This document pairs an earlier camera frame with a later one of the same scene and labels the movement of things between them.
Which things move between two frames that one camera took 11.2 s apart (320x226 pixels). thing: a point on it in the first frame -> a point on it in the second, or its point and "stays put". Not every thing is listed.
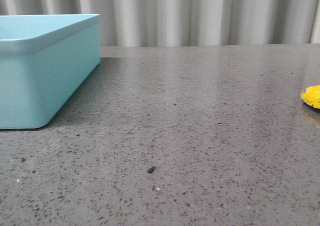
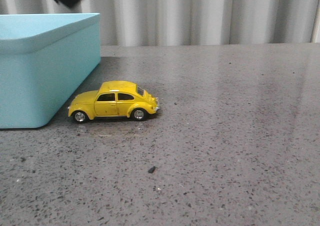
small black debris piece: x=150 y=170 stays put
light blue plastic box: x=45 y=60 stays put
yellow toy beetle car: x=311 y=95 -> x=114 y=98
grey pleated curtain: x=180 y=15 stays put
